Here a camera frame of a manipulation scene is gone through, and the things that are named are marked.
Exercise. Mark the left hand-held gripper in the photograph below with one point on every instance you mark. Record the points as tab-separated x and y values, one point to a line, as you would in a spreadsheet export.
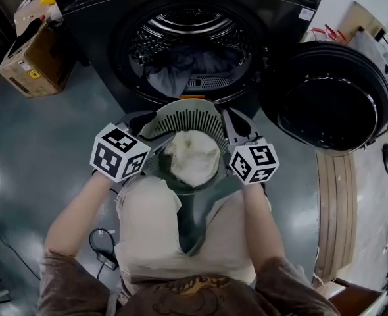
115	153

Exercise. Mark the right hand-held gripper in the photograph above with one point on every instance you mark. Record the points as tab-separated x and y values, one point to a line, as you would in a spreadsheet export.
253	163

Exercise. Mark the grey plastic laundry basket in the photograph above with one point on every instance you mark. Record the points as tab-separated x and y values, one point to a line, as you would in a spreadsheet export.
187	117

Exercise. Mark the cream white clothes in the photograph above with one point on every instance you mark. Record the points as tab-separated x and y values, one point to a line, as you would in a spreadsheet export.
194	158

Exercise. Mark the dark grey garment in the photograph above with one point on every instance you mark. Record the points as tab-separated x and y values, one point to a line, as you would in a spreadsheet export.
171	74

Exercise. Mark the black washing machine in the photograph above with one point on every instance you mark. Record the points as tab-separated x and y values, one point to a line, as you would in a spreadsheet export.
95	44

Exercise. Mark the person's left forearm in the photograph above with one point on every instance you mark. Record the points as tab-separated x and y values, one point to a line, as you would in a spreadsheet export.
79	216

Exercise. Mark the person's right forearm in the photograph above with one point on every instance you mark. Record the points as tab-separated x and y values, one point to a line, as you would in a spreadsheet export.
263	226

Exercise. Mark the black round washing machine door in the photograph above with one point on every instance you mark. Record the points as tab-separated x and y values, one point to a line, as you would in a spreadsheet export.
329	104

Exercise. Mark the person's beige shorts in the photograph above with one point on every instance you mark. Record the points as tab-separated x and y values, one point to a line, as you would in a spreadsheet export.
148	229

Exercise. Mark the wooden slatted platform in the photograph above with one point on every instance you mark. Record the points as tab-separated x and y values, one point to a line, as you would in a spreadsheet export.
337	216

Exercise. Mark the brown cardboard box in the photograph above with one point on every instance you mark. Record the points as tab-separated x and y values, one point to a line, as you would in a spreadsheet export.
39	68

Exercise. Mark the group of red lidded containers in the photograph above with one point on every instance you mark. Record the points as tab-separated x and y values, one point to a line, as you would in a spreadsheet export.
329	33

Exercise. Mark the clear plastic bin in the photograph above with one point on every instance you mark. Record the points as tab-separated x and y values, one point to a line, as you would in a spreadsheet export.
378	58

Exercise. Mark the cardboard sheet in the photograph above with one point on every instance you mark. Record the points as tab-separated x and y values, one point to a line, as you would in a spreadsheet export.
361	18

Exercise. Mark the person's brown printed t-shirt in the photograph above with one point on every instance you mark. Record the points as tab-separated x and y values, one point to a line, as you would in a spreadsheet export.
75	288

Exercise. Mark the white topped wooden table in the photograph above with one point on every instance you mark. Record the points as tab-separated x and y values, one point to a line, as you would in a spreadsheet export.
355	300

